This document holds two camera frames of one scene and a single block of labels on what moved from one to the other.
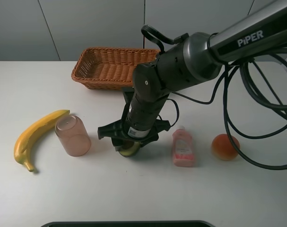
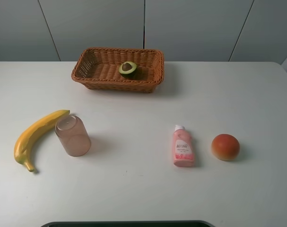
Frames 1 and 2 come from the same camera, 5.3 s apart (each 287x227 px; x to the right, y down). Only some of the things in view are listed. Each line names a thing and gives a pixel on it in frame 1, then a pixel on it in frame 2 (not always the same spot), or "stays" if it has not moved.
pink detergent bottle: [183, 152] stays
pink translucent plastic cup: [73, 135] stays
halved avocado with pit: [130, 148] → [127, 68]
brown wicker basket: [110, 68] stays
